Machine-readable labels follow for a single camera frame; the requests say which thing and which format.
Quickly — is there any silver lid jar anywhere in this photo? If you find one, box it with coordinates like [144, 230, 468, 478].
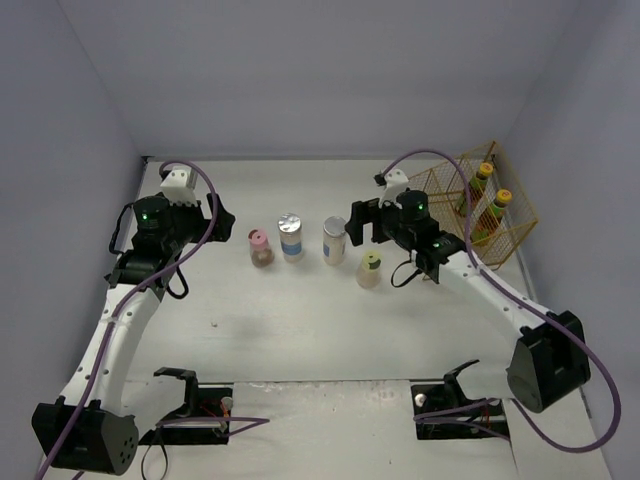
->
[277, 213, 303, 263]
[323, 216, 346, 266]

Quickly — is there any yellow lid spice shaker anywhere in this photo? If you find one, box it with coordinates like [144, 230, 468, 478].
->
[356, 250, 382, 289]

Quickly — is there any yellow cap sauce bottle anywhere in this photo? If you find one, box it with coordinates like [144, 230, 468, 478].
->
[455, 162, 494, 217]
[471, 189, 513, 246]

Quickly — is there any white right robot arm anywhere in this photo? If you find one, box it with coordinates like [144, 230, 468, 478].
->
[346, 190, 591, 413]

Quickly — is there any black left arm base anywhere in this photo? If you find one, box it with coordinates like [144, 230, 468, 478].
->
[139, 367, 233, 446]

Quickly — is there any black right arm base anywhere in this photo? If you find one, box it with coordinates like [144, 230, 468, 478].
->
[410, 359, 510, 441]

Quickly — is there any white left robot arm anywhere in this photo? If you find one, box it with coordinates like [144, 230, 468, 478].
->
[31, 193, 235, 478]

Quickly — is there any pink lid spice shaker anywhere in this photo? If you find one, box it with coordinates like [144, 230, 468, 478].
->
[248, 228, 274, 268]

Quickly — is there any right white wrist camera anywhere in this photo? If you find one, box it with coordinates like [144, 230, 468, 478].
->
[374, 168, 409, 208]

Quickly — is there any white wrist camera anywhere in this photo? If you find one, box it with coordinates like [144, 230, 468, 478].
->
[374, 168, 409, 208]
[160, 166, 197, 207]

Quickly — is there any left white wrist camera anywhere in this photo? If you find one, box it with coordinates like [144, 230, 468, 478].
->
[160, 166, 197, 207]

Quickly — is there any gold wire basket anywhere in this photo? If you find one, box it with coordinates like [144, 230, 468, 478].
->
[409, 141, 538, 270]

